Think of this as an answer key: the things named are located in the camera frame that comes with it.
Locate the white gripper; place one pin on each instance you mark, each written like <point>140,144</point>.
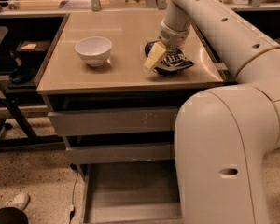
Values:
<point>174,38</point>

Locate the blue chip bag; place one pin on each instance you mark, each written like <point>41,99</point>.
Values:
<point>174,62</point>

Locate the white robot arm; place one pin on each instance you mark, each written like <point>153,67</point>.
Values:
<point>222,134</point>

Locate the top grey drawer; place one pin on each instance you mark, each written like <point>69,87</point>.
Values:
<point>111,121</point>

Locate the grey drawer cabinet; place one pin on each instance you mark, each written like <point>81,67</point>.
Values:
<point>66,83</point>

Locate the middle grey drawer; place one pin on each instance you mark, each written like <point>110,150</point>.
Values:
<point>121,153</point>

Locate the bottom grey open drawer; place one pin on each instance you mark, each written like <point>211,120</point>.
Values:
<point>131,193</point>

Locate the white ceramic bowl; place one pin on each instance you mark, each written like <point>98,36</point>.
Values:
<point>94,50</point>

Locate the dark box on shelf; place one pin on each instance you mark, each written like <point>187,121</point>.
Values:
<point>29,50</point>

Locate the white shoe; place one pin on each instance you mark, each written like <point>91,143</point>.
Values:
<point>17,203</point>

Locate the black desk frame left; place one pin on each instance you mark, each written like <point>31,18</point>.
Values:
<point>16,108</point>

